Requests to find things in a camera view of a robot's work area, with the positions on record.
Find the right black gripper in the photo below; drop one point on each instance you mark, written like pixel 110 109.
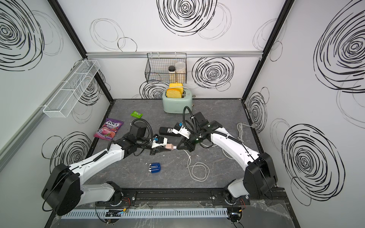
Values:
pixel 186 146

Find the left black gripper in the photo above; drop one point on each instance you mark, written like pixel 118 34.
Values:
pixel 156 151

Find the pink usb charger adapter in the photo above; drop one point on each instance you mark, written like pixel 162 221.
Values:
pixel 169 146

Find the black power strip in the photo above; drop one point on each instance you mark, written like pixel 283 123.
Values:
pixel 167 131

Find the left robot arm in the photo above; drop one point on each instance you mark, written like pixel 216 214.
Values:
pixel 66 187

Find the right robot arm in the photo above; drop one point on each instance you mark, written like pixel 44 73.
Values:
pixel 259 171

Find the green candy packet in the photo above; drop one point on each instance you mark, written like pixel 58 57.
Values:
pixel 137 114

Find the mint green toaster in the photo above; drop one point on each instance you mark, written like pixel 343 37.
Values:
pixel 176 105

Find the yellow sponge toast front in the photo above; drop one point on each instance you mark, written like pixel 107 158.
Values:
pixel 174 93

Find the yellow sponge toast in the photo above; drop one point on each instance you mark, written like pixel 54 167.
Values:
pixel 174 93
pixel 176 85

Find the purple candy bag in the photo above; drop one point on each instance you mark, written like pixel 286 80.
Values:
pixel 109 129

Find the yellow sponge toast back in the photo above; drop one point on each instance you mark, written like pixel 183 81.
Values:
pixel 176 85

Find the white lid plastic jar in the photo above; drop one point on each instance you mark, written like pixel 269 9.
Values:
pixel 180 72

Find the black lid spice jar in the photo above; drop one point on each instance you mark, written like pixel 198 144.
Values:
pixel 172 74

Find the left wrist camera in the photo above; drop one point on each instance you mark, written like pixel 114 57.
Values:
pixel 158 142

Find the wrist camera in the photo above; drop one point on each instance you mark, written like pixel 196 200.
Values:
pixel 158 142
pixel 180 129

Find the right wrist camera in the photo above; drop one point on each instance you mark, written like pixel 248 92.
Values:
pixel 180 129

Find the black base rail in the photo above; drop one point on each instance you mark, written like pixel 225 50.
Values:
pixel 130 197

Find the grey slotted cable duct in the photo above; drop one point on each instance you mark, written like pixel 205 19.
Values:
pixel 147 213

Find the black wire basket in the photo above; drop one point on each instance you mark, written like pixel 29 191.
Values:
pixel 156 69

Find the white wire shelf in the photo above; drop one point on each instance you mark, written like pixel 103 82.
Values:
pixel 72 89

